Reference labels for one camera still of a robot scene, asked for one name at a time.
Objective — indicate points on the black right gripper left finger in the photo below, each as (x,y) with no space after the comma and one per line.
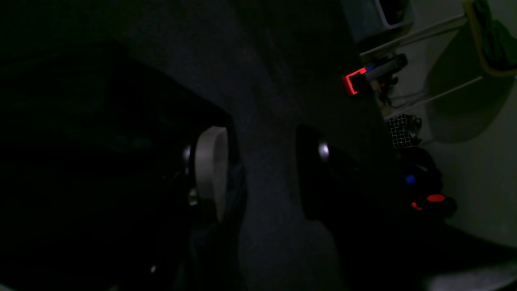
(105,162)

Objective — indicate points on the red clamp right edge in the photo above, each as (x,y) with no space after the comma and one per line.
(356,81)

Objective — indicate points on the blue orange clamp bottom right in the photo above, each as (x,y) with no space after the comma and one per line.
(425,184)

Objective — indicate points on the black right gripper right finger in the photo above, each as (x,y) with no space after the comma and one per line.
(387,238)

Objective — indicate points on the black table cloth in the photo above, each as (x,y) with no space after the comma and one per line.
(271,65)

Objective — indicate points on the dark navy t-shirt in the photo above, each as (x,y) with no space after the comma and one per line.
(212,262)

